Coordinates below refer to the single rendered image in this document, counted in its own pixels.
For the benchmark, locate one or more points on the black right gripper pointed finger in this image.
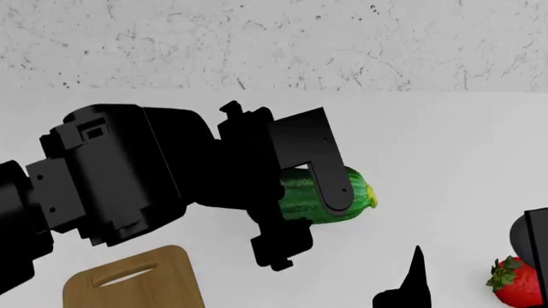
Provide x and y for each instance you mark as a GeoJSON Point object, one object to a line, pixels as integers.
{"type": "Point", "coordinates": [416, 282]}

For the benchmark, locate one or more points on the black right gripper flat finger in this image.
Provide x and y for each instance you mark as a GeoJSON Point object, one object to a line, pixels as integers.
{"type": "Point", "coordinates": [533, 237]}

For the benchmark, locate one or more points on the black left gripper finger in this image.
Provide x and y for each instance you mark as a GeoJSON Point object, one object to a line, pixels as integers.
{"type": "Point", "coordinates": [312, 144]}

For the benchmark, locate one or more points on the green zucchini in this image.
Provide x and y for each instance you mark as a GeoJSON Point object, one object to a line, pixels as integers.
{"type": "Point", "coordinates": [299, 199]}

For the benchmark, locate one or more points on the wooden cutting board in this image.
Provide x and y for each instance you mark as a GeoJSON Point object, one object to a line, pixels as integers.
{"type": "Point", "coordinates": [141, 282]}

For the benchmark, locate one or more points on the red strawberry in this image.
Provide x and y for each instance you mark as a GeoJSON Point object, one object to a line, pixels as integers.
{"type": "Point", "coordinates": [516, 287]}

